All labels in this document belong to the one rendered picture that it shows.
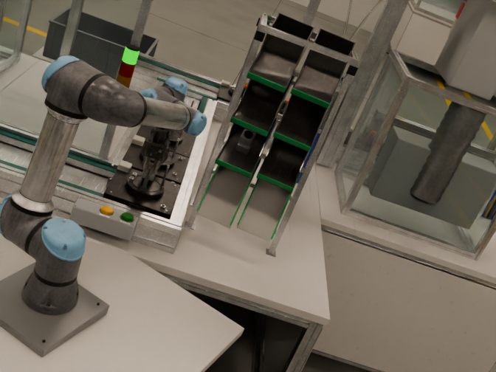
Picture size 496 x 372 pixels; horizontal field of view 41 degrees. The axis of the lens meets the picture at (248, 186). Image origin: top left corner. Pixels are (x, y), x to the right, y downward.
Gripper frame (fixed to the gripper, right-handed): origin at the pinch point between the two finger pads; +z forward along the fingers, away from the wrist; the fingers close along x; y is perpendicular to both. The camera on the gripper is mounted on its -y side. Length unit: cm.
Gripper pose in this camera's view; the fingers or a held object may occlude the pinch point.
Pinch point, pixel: (148, 171)
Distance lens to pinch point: 232.9
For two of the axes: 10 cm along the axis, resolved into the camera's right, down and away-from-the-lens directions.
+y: -0.5, 4.3, -9.0
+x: 9.4, 3.2, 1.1
